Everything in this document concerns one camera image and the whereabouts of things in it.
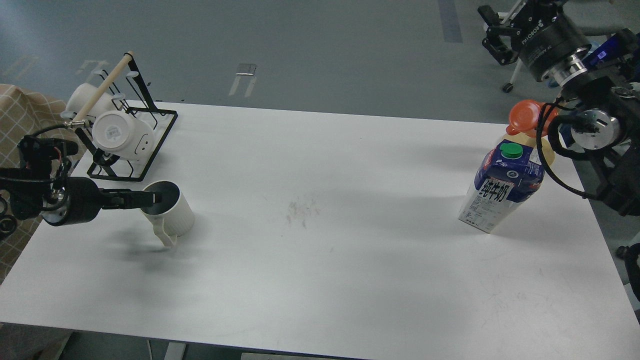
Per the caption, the beige checkered cloth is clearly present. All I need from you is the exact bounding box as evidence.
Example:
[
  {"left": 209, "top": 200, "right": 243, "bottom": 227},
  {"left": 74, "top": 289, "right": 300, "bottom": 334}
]
[{"left": 0, "top": 84, "right": 66, "bottom": 281}]

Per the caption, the orange plastic cup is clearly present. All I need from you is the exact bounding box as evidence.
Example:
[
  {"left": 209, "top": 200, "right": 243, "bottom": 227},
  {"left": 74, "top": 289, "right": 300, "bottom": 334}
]
[{"left": 505, "top": 99, "right": 545, "bottom": 139}]

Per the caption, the wooden cup tree stand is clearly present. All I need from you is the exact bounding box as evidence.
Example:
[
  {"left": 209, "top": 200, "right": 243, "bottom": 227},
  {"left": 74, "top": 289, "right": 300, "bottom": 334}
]
[{"left": 499, "top": 133, "right": 556, "bottom": 166}]

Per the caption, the white smiley mug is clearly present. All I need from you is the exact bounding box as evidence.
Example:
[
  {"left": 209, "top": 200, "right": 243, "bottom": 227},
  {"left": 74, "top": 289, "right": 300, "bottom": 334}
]
[{"left": 91, "top": 110, "right": 156, "bottom": 161}]

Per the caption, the white mug behind rack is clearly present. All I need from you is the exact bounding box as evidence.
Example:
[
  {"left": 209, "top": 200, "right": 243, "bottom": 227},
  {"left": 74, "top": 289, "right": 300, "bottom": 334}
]
[{"left": 61, "top": 83, "right": 117, "bottom": 121}]

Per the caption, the black wire cup rack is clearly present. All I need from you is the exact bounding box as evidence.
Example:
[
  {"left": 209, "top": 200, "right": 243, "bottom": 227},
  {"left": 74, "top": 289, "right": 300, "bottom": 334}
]
[{"left": 61, "top": 51, "right": 178, "bottom": 182}]

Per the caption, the white ribbed mug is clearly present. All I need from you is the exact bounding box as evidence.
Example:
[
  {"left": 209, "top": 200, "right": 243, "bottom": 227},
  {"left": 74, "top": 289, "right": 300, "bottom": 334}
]
[{"left": 141, "top": 180, "right": 195, "bottom": 248}]

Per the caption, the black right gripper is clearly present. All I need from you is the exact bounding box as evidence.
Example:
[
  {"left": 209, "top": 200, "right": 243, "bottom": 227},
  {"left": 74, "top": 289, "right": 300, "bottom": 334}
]
[{"left": 477, "top": 0, "right": 592, "bottom": 82}]

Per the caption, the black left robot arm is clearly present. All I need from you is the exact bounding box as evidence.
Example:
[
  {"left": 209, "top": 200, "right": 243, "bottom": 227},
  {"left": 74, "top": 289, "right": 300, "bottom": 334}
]
[{"left": 0, "top": 126, "right": 164, "bottom": 240}]

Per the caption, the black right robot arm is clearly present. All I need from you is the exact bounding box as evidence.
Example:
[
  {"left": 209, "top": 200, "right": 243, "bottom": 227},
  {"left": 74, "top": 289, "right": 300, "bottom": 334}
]
[{"left": 477, "top": 0, "right": 639, "bottom": 217}]

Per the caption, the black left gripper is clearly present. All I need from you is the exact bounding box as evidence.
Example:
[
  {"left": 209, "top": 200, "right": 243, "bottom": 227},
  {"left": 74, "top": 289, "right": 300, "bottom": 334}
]
[{"left": 41, "top": 177, "right": 163, "bottom": 227}]

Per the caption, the blue white milk carton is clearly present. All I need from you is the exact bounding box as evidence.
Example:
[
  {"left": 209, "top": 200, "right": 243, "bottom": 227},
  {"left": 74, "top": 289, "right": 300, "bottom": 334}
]
[{"left": 457, "top": 139, "right": 545, "bottom": 234}]

